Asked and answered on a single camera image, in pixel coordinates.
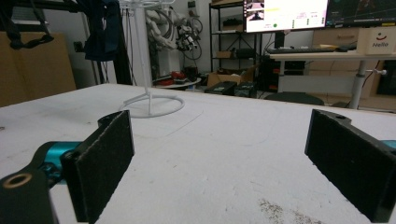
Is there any black keyboard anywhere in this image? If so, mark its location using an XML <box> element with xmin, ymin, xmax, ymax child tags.
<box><xmin>266</xmin><ymin>47</ymin><xmax>337</xmax><ymax>55</ymax></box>

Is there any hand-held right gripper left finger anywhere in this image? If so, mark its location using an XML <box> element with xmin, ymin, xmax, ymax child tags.
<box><xmin>61</xmin><ymin>109</ymin><xmax>135</xmax><ymax>224</ymax></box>

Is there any small round table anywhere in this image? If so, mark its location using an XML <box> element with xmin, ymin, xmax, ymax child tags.
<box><xmin>152</xmin><ymin>77</ymin><xmax>203</xmax><ymax>91</ymax></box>

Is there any black computer tower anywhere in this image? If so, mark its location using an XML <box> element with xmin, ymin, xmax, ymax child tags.
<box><xmin>258</xmin><ymin>55</ymin><xmax>306</xmax><ymax>92</ymax></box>

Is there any black frame post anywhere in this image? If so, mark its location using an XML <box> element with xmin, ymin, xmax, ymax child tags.
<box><xmin>113</xmin><ymin>0</ymin><xmax>134</xmax><ymax>86</ymax></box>

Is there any black case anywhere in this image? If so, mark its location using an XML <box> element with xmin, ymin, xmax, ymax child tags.
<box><xmin>204</xmin><ymin>81</ymin><xmax>238</xmax><ymax>96</ymax></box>
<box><xmin>233</xmin><ymin>82</ymin><xmax>258</xmax><ymax>99</ymax></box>

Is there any robot gripper with cables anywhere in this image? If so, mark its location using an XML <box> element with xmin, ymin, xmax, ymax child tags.
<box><xmin>176</xmin><ymin>17</ymin><xmax>204</xmax><ymax>61</ymax></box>

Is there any small cardboard box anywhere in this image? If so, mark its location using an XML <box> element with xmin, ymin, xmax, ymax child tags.
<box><xmin>216</xmin><ymin>50</ymin><xmax>234</xmax><ymax>60</ymax></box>

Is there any brown board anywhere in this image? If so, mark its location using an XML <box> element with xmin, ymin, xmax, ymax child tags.
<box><xmin>0</xmin><ymin>31</ymin><xmax>78</xmax><ymax>108</ymax></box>

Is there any black metal shelf rack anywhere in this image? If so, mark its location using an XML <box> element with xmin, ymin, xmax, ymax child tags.
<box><xmin>208</xmin><ymin>0</ymin><xmax>265</xmax><ymax>74</ymax></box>

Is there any white stand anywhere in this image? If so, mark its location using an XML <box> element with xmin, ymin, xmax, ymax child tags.
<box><xmin>118</xmin><ymin>0</ymin><xmax>186</xmax><ymax>119</ymax></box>

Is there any dark computer monitor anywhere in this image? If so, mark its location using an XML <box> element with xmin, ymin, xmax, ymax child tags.
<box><xmin>326</xmin><ymin>0</ymin><xmax>396</xmax><ymax>29</ymax></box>

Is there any open cardboard box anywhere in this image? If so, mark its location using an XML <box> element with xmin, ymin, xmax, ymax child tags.
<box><xmin>206</xmin><ymin>66</ymin><xmax>258</xmax><ymax>88</ymax></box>

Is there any black chair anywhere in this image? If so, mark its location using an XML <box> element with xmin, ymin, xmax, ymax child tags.
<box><xmin>264</xmin><ymin>91</ymin><xmax>325</xmax><ymax>106</ymax></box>

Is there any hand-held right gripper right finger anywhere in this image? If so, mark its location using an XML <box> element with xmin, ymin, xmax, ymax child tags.
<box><xmin>304</xmin><ymin>108</ymin><xmax>396</xmax><ymax>224</ymax></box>

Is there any white desk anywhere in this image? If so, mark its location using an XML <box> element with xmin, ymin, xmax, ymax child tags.
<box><xmin>268</xmin><ymin>50</ymin><xmax>396</xmax><ymax>110</ymax></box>

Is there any white printed box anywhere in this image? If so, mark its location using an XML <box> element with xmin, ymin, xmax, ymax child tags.
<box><xmin>356</xmin><ymin>27</ymin><xmax>396</xmax><ymax>56</ymax></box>

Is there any wooden drawer cabinet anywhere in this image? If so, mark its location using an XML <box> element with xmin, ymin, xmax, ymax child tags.
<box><xmin>307</xmin><ymin>27</ymin><xmax>396</xmax><ymax>111</ymax></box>

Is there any bright computer monitor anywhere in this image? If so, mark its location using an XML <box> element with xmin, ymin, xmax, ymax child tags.
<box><xmin>243</xmin><ymin>0</ymin><xmax>331</xmax><ymax>34</ymax></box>

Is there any black computer mouse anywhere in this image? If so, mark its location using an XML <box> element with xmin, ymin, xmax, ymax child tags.
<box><xmin>337</xmin><ymin>43</ymin><xmax>358</xmax><ymax>52</ymax></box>

